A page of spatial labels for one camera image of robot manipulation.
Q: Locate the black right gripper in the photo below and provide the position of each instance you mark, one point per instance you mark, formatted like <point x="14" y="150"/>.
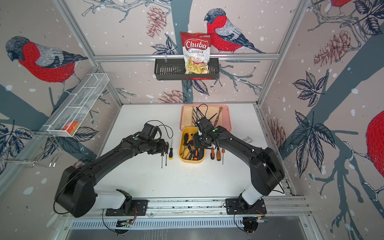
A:
<point x="195" y="143"/>

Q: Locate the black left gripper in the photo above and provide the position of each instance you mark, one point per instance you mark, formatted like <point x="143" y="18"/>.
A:
<point x="163" y="148"/>

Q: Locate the slim black yellow-capped screwdriver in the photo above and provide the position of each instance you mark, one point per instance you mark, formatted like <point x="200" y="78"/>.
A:
<point x="171" y="151"/>

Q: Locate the orange black small screwdriver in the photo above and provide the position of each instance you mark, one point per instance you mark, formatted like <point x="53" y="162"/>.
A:
<point x="212" y="155"/>

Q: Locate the amber handle black screwdriver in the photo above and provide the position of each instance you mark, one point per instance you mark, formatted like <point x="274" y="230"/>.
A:
<point x="218" y="154"/>

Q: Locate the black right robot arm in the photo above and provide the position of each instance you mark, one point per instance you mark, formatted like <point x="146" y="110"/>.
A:
<point x="265" y="168"/>

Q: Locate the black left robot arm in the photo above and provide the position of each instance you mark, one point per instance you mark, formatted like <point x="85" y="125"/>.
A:
<point x="76" y="193"/>

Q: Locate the yellow plastic storage box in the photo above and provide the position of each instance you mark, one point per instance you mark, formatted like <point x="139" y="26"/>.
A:
<point x="189" y="151"/>

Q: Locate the black cutlery bundle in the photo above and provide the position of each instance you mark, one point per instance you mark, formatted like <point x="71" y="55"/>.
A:
<point x="204" y="111"/>

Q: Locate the pink plastic tray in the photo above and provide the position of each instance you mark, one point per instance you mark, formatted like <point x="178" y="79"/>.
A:
<point x="226" y="118"/>

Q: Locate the red Chuba cassava chips bag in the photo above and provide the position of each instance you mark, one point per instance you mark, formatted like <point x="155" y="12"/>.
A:
<point x="197" y="51"/>

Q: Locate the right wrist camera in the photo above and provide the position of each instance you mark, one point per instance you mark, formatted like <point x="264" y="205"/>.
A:
<point x="204" y="125"/>

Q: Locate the wooden handled knife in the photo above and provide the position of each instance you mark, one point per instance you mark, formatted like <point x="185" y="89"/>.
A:
<point x="218" y="116"/>

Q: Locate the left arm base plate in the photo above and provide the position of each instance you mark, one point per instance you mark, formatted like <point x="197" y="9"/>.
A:
<point x="129" y="208"/>

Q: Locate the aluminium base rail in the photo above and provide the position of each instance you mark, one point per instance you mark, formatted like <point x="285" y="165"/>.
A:
<point x="178" y="213"/>

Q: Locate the orange item in wire shelf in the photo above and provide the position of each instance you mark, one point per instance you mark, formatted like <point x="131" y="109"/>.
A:
<point x="71" y="127"/>

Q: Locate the white wire mesh shelf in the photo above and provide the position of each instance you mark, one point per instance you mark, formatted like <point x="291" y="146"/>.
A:
<point x="80" y="103"/>

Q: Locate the metal wall hook rack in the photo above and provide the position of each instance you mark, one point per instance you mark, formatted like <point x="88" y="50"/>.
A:
<point x="30" y="149"/>

